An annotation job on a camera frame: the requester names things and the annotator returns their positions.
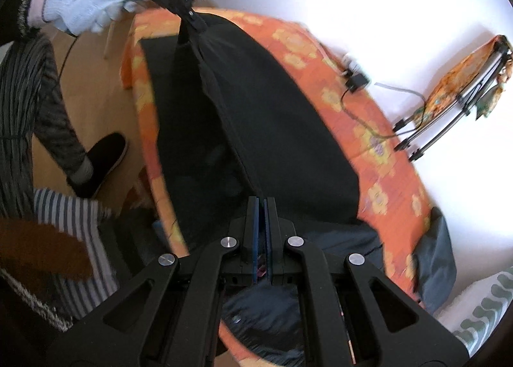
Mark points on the brown cloth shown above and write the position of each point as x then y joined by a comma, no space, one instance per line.
36,246

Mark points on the orange patterned cloth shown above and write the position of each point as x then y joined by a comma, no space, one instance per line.
453,82

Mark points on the grey sock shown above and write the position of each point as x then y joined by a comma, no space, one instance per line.
82,172

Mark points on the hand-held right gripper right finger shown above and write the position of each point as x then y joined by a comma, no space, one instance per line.
268,234

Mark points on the white power strip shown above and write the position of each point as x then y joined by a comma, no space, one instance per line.
349,64

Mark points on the orange floral blanket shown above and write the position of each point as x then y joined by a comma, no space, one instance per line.
320,82

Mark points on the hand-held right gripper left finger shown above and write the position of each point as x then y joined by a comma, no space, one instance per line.
257,234

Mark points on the black shoe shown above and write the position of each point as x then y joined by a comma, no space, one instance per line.
104,158

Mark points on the white blue striped cloth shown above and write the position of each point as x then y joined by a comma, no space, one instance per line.
76,230

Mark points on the dark knit cardigan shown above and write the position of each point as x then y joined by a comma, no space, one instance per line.
24,311

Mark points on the black pants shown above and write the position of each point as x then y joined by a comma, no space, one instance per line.
260,110

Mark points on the black charger adapter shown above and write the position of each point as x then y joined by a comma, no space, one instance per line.
358,82

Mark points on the person's left forearm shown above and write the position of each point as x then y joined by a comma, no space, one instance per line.
18,10

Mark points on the person's leg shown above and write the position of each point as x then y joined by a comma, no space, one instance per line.
28,110

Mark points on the dark navy garment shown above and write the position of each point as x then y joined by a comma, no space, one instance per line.
260,307

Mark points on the white towel with green pattern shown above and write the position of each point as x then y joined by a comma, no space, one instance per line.
481,303

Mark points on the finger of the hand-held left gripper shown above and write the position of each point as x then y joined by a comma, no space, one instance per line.
194,20

